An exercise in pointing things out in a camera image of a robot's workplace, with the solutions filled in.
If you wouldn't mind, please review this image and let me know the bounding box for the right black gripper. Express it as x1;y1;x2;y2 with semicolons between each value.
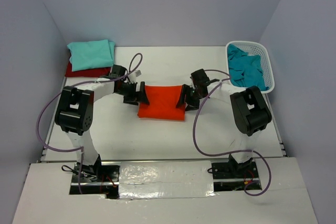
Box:
176;83;204;111

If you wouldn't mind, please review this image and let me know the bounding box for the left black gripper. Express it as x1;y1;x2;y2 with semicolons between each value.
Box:
116;81;149;106

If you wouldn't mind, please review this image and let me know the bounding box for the orange t shirt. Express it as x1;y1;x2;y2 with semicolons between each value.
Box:
138;86;185;121

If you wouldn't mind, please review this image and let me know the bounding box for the dark red t shirt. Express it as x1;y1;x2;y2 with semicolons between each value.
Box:
65;62;111;78

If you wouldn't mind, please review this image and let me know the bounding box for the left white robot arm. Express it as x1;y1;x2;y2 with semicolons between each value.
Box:
55;65;150;181

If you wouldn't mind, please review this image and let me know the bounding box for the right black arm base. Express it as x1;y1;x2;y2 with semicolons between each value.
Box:
207;154;261;192

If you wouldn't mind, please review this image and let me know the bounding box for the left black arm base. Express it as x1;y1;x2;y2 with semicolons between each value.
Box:
61;161;120;199

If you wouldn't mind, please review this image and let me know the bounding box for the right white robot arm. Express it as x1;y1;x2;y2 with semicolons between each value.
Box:
176;69;272;177

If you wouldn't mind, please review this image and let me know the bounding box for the dark teal t shirt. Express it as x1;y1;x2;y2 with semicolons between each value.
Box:
227;44;269;91

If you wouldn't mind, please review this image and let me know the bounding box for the shiny taped white panel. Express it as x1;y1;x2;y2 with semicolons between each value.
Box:
118;161;215;199

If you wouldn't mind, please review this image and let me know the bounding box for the white laundry basket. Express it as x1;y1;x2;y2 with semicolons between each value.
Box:
225;40;275;94

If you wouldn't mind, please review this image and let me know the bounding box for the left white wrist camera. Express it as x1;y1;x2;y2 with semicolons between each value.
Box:
127;70;142;83

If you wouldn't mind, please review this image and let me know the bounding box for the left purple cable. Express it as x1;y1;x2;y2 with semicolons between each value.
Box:
36;52;144;195

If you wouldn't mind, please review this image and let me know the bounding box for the purple cable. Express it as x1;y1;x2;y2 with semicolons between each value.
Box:
36;52;144;195
192;69;272;197

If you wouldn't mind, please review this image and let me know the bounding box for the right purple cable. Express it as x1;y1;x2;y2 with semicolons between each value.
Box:
192;69;272;197

